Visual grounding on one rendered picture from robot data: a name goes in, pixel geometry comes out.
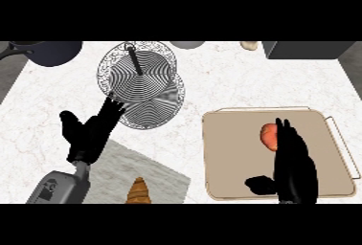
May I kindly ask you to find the orange squash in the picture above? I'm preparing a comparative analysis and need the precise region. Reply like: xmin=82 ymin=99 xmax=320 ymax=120
xmin=259 ymin=122 xmax=280 ymax=152

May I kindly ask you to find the brown croissant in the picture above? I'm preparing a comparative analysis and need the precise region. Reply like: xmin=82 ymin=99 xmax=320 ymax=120
xmin=125 ymin=176 xmax=153 ymax=205

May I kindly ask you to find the grey bowl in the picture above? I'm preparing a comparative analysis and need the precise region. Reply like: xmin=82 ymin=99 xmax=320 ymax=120
xmin=169 ymin=41 xmax=207 ymax=51

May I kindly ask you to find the beige tray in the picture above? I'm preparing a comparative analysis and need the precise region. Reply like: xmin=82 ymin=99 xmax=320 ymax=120
xmin=201 ymin=105 xmax=362 ymax=202

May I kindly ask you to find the dark blue pot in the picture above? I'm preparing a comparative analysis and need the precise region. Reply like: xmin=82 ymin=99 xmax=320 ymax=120
xmin=0 ymin=41 xmax=83 ymax=68

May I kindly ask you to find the dark grey appliance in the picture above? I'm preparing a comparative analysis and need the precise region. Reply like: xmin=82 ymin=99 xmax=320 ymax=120
xmin=262 ymin=41 xmax=358 ymax=60

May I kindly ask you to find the beige rounded object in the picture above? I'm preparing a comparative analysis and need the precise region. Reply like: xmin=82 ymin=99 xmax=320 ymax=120
xmin=240 ymin=41 xmax=261 ymax=52

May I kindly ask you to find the grey placemat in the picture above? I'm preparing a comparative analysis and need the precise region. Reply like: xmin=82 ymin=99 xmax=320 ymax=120
xmin=83 ymin=139 xmax=193 ymax=205

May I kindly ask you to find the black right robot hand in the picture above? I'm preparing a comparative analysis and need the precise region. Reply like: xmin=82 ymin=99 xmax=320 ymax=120
xmin=244 ymin=117 xmax=320 ymax=205

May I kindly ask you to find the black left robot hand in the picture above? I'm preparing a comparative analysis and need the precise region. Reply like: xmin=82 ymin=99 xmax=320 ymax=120
xmin=58 ymin=97 xmax=128 ymax=166

